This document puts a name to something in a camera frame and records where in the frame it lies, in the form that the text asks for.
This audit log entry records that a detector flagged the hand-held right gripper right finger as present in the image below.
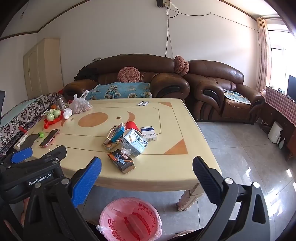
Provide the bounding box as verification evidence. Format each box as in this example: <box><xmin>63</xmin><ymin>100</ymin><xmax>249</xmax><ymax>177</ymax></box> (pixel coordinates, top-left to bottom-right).
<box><xmin>192</xmin><ymin>156</ymin><xmax>271</xmax><ymax>241</ymax></box>

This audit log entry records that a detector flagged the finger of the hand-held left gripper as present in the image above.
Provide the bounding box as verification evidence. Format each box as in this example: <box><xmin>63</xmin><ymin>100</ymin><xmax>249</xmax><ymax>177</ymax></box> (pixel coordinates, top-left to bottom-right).
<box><xmin>0</xmin><ymin>147</ymin><xmax>33</xmax><ymax>168</ymax></box>
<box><xmin>30</xmin><ymin>146</ymin><xmax>67</xmax><ymax>165</ymax></box>

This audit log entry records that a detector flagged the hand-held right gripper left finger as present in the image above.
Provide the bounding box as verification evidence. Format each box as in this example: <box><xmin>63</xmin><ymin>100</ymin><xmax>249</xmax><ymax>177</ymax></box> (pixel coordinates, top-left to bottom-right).
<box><xmin>23</xmin><ymin>156</ymin><xmax>103</xmax><ymax>241</ymax></box>

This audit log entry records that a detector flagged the dark printed box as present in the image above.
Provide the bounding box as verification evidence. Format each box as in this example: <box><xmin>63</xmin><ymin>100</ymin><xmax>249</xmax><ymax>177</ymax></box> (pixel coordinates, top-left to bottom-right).
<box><xmin>107</xmin><ymin>149</ymin><xmax>136</xmax><ymax>174</ymax></box>

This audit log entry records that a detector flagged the yellow snack wrapper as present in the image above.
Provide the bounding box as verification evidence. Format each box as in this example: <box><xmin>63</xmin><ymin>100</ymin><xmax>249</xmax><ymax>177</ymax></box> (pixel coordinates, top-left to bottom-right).
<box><xmin>103</xmin><ymin>138</ymin><xmax>123</xmax><ymax>153</ymax></box>

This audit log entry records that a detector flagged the blue cardboard box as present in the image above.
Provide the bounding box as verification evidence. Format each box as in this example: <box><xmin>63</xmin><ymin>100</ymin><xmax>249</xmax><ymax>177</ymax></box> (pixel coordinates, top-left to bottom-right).
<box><xmin>103</xmin><ymin>123</ymin><xmax>126</xmax><ymax>145</ymax></box>

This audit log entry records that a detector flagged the pink trash bin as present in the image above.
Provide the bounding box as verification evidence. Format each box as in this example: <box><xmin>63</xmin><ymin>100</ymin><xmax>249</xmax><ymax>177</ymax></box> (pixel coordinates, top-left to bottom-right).
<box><xmin>96</xmin><ymin>197</ymin><xmax>162</xmax><ymax>241</ymax></box>

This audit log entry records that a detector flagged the blue white carton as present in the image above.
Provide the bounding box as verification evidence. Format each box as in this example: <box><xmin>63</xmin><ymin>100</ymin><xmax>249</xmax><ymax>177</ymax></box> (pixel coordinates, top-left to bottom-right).
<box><xmin>120</xmin><ymin>128</ymin><xmax>148</xmax><ymax>157</ymax></box>

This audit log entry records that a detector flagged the red paper cup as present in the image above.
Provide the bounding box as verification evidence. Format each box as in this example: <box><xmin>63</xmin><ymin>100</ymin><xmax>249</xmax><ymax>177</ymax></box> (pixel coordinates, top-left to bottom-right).
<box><xmin>125</xmin><ymin>121</ymin><xmax>140</xmax><ymax>132</ymax></box>

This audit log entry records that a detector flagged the white and blue medicine box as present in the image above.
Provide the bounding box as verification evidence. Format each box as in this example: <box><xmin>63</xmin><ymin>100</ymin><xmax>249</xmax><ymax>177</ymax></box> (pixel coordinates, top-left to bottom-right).
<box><xmin>140</xmin><ymin>126</ymin><xmax>157</xmax><ymax>142</ymax></box>

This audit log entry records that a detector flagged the smartphone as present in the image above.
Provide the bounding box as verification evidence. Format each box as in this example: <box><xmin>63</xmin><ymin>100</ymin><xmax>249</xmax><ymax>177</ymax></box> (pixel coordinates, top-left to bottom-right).
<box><xmin>39</xmin><ymin>128</ymin><xmax>60</xmax><ymax>148</ymax></box>

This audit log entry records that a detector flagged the carved wooden table leg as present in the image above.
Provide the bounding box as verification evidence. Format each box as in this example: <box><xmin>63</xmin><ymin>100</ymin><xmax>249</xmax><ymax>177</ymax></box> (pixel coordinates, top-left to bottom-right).
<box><xmin>177</xmin><ymin>183</ymin><xmax>204</xmax><ymax>212</ymax></box>

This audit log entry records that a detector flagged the floral bed cover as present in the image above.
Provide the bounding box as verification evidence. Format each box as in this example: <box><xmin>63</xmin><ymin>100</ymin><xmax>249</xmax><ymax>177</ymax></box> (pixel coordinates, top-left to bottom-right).
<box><xmin>0</xmin><ymin>93</ymin><xmax>58</xmax><ymax>156</ymax></box>

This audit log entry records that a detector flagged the red fruit tray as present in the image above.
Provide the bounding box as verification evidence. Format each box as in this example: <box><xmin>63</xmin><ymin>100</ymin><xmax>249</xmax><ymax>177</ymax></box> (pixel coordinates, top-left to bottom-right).
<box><xmin>41</xmin><ymin>109</ymin><xmax>65</xmax><ymax>129</ymax></box>

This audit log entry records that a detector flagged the glass jar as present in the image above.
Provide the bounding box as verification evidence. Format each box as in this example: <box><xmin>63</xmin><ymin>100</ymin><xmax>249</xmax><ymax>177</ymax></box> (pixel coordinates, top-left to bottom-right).
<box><xmin>54</xmin><ymin>95</ymin><xmax>67</xmax><ymax>111</ymax></box>

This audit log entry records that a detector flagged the plastic bag of peanuts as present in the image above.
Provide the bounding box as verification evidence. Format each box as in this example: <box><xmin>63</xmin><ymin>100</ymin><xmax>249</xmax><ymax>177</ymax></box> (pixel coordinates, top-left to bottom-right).
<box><xmin>69</xmin><ymin>90</ymin><xmax>93</xmax><ymax>114</ymax></box>

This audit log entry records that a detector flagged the white air fryer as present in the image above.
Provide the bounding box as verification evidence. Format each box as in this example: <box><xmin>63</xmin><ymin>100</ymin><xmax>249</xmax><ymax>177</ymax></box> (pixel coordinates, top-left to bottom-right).
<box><xmin>268</xmin><ymin>122</ymin><xmax>285</xmax><ymax>144</ymax></box>

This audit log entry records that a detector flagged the dark clothing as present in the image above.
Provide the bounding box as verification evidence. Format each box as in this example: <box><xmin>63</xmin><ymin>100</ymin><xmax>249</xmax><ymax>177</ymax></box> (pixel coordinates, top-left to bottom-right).
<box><xmin>74</xmin><ymin>65</ymin><xmax>99</xmax><ymax>81</ymax></box>

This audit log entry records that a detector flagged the cream wardrobe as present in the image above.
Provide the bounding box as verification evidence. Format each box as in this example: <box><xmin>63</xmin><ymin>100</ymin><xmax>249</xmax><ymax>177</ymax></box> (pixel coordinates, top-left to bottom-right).
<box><xmin>23</xmin><ymin>38</ymin><xmax>64</xmax><ymax>100</ymax></box>

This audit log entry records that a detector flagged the brown leather armchair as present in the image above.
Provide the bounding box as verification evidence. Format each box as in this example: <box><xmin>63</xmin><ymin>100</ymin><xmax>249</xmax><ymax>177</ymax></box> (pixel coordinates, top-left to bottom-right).
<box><xmin>185</xmin><ymin>60</ymin><xmax>265</xmax><ymax>124</ymax></box>

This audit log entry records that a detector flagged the blue patterned seat cloth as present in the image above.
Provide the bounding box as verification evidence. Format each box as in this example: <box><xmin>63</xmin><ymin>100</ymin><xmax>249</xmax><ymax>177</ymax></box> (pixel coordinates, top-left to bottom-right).
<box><xmin>223</xmin><ymin>89</ymin><xmax>251</xmax><ymax>105</ymax></box>

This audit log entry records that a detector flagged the blue patterned cushion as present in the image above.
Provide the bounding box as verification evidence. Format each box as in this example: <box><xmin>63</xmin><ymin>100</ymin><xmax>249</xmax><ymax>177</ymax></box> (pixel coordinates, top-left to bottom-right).
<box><xmin>87</xmin><ymin>82</ymin><xmax>153</xmax><ymax>100</ymax></box>

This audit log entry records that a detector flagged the red checked tablecloth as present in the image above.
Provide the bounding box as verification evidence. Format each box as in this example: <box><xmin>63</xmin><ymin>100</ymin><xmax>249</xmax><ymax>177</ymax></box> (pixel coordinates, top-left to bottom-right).
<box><xmin>265</xmin><ymin>86</ymin><xmax>296</xmax><ymax>127</ymax></box>

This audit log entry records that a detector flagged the pink round cushion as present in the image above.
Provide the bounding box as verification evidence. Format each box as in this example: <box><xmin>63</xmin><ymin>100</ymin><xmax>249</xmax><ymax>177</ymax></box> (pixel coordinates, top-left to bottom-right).
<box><xmin>117</xmin><ymin>67</ymin><xmax>141</xmax><ymax>83</ymax></box>

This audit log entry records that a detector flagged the brown leather sofa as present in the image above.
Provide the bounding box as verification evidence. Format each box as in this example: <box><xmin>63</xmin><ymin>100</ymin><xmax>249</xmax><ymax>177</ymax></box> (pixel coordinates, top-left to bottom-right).
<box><xmin>63</xmin><ymin>54</ymin><xmax>190</xmax><ymax>103</ymax></box>

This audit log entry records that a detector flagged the pink knitted cushion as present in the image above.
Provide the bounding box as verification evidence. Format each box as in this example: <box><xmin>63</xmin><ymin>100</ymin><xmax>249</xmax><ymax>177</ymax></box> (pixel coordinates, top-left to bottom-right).
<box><xmin>174</xmin><ymin>56</ymin><xmax>189</xmax><ymax>76</ymax></box>

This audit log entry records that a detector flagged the black monitor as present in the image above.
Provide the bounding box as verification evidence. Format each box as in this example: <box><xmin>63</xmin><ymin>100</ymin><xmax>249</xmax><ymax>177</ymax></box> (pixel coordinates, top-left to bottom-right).
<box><xmin>287</xmin><ymin>75</ymin><xmax>296</xmax><ymax>102</ymax></box>

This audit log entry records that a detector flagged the pink curtain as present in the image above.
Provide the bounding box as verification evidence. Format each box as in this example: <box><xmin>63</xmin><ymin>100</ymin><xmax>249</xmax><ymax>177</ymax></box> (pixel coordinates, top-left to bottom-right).
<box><xmin>256</xmin><ymin>17</ymin><xmax>272</xmax><ymax>93</ymax></box>

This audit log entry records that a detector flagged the black wall cable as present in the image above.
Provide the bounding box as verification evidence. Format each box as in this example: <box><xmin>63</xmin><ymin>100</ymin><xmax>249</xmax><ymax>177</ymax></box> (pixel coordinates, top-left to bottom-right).
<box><xmin>163</xmin><ymin>5</ymin><xmax>179</xmax><ymax>58</ymax></box>

